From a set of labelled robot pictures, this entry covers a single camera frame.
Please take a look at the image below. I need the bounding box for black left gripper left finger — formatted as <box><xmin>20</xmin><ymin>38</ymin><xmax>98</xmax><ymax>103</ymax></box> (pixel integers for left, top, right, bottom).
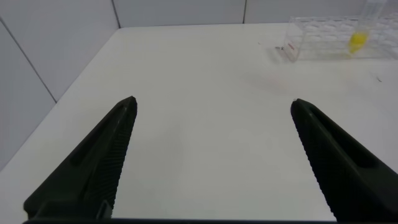
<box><xmin>23</xmin><ymin>96</ymin><xmax>138</xmax><ymax>220</ymax></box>

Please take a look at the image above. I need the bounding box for clear plastic test tube rack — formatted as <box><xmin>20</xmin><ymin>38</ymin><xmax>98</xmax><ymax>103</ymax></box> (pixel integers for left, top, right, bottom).
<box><xmin>281</xmin><ymin>15</ymin><xmax>398</xmax><ymax>62</ymax></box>

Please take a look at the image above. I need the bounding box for yellow pigment test tube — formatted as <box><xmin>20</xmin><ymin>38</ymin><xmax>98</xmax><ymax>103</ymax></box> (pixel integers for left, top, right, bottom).
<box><xmin>347</xmin><ymin>0</ymin><xmax>388</xmax><ymax>55</ymax></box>

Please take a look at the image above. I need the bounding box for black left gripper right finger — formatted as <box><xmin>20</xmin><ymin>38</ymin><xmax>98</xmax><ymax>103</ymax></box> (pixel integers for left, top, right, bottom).
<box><xmin>290</xmin><ymin>98</ymin><xmax>398</xmax><ymax>223</ymax></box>

